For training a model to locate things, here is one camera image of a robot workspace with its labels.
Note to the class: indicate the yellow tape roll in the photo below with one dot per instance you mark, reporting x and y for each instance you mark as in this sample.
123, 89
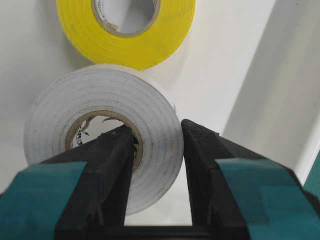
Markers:
97, 40

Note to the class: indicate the white tape roll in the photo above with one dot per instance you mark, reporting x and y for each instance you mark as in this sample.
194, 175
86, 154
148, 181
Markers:
121, 93

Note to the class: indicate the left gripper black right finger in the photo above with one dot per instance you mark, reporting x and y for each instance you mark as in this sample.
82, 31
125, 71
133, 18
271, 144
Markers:
241, 195

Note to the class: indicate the green table cloth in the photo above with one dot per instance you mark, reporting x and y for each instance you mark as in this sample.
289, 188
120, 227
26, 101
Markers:
312, 183

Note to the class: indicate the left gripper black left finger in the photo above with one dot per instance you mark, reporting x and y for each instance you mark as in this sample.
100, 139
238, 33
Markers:
73, 195

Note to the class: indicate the white plastic tray case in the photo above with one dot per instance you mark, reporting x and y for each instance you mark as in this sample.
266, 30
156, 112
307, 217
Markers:
249, 70

